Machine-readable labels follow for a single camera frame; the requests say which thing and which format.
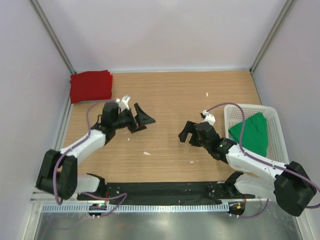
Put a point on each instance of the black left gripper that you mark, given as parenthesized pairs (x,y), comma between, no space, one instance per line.
(135,123)

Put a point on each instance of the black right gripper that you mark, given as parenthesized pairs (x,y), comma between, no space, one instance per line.
(196,136)

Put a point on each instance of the dark red t shirt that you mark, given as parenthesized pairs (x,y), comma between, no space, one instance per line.
(90,86)

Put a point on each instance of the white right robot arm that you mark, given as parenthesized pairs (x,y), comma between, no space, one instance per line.
(287,184)

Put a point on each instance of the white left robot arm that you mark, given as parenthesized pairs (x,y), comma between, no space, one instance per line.
(58,173)

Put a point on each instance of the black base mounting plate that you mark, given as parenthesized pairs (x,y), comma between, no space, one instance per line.
(172,193)

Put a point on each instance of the green t shirt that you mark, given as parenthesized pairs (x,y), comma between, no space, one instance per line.
(255,135)

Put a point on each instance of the white plastic basket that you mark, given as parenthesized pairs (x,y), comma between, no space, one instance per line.
(276,149)

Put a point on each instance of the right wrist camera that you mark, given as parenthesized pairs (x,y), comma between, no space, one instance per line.
(207,117)

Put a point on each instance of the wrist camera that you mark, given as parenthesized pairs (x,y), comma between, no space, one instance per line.
(207,117)
(123,103)

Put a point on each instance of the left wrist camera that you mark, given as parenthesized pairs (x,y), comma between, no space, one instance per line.
(123,103)

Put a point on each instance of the white slotted cable duct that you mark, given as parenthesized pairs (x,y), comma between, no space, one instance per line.
(100,208)

